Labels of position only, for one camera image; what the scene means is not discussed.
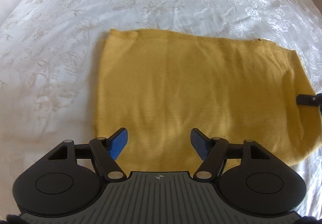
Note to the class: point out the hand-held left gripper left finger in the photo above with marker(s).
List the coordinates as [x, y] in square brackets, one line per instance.
[118, 143]

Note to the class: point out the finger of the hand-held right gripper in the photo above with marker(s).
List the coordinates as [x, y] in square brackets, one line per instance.
[308, 98]

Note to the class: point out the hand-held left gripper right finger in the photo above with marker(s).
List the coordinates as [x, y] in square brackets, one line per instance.
[200, 143]

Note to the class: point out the yellow knit garment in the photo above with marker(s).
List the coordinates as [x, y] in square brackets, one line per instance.
[191, 90]

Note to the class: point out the white embroidered bedspread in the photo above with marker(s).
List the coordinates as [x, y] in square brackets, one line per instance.
[63, 57]

